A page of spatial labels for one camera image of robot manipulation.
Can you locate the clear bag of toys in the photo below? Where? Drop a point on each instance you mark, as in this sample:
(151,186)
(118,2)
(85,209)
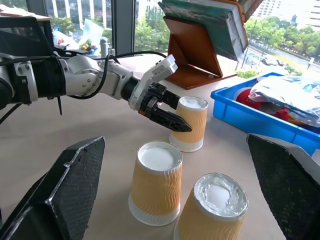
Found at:
(87,37)

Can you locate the red round object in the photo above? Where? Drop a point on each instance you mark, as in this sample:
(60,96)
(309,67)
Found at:
(243,97)

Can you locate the clear plastic bag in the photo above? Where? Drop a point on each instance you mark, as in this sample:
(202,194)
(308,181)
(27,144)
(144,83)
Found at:
(287,95)

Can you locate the black monitor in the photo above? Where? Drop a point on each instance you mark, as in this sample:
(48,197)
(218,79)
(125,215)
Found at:
(22,35)

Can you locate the brown wooden book stand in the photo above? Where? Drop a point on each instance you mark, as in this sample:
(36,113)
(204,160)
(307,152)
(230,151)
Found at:
(192,50)

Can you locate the orange ribbed paper cup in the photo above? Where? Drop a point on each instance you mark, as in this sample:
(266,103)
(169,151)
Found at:
(157,185)
(212,220)
(192,125)

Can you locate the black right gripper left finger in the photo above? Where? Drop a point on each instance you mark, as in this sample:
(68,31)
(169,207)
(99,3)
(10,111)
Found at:
(75,180)

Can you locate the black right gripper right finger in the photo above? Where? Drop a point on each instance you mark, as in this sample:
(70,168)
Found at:
(285,185)

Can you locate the blue plastic bin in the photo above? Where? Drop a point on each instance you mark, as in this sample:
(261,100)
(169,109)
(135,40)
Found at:
(250,113)

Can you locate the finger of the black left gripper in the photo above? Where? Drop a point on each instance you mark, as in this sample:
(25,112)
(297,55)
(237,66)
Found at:
(172,122)
(172,99)

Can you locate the grey bottle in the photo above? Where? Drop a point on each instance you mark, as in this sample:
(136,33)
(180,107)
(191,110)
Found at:
(104,46)

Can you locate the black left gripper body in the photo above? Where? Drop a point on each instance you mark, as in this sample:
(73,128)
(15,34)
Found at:
(153,93)

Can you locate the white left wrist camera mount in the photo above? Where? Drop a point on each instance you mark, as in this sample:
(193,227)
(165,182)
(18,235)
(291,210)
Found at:
(160,70)

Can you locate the green hardcover book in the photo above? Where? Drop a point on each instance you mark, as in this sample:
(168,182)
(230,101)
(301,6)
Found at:
(205,22)

